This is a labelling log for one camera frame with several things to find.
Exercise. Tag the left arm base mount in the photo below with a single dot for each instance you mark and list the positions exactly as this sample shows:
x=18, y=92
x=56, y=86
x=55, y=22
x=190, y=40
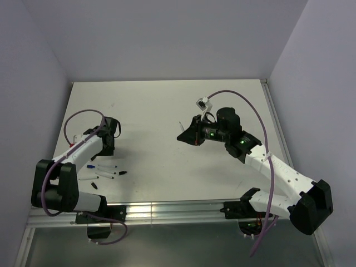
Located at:
x=100, y=223

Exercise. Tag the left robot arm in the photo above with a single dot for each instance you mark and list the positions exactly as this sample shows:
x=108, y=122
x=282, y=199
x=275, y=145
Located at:
x=55, y=187

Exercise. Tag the black pen cap lower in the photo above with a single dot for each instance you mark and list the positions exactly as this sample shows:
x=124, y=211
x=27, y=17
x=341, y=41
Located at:
x=94, y=185

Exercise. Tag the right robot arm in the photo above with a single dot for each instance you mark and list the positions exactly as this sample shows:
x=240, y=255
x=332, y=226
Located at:
x=306, y=203

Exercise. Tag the aluminium side rail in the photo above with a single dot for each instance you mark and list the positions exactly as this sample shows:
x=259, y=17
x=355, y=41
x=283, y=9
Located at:
x=275, y=116

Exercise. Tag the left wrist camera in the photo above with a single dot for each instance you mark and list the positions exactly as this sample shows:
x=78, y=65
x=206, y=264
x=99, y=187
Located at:
x=76, y=139

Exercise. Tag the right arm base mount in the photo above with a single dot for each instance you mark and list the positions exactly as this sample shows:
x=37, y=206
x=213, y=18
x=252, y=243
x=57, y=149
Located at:
x=249, y=220

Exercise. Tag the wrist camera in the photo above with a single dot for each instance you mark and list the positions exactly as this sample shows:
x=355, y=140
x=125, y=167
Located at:
x=204, y=105
x=76, y=139

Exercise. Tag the aluminium front rail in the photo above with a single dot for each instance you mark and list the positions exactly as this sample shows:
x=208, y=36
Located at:
x=142, y=213

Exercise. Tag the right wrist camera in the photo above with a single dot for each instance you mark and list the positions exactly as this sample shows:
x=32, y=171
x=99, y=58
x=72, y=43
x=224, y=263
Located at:
x=204, y=105

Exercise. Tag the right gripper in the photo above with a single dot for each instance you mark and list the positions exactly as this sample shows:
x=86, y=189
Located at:
x=193, y=134

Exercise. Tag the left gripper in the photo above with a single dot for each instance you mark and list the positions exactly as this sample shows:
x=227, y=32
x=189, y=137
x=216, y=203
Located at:
x=107, y=152

